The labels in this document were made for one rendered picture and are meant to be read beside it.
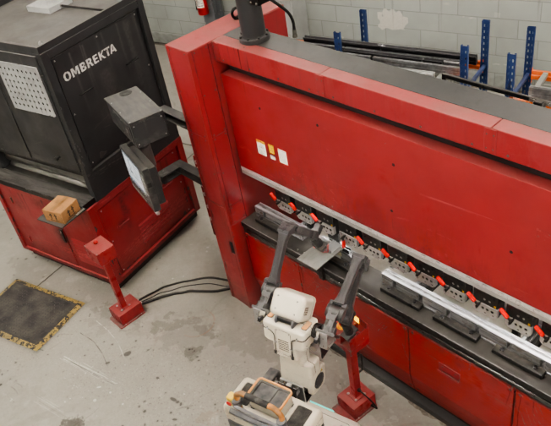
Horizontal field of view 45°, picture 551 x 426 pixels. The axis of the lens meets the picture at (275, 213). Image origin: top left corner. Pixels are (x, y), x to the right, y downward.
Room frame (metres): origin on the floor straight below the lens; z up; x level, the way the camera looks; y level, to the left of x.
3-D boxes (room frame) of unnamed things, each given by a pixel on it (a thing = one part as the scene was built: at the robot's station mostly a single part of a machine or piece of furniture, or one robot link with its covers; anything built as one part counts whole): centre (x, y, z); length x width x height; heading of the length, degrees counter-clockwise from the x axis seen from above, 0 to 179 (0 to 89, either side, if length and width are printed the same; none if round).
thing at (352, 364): (2.85, -0.31, 0.39); 0.05 x 0.05 x 0.54; 31
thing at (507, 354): (2.28, -1.16, 0.89); 0.30 x 0.05 x 0.03; 37
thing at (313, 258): (3.35, -0.24, 1.00); 0.26 x 0.18 x 0.01; 127
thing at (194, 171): (4.31, 0.64, 1.18); 0.40 x 0.24 x 0.07; 37
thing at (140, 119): (4.14, 0.81, 1.53); 0.51 x 0.25 x 0.85; 25
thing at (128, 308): (4.17, 1.41, 0.41); 0.25 x 0.20 x 0.83; 127
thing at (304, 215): (3.62, -0.22, 1.18); 0.15 x 0.09 x 0.17; 37
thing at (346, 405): (2.83, -0.29, 0.06); 0.25 x 0.20 x 0.12; 121
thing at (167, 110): (4.31, 0.64, 1.67); 0.40 x 0.24 x 0.07; 37
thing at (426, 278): (2.82, -0.82, 1.18); 0.15 x 0.09 x 0.17; 37
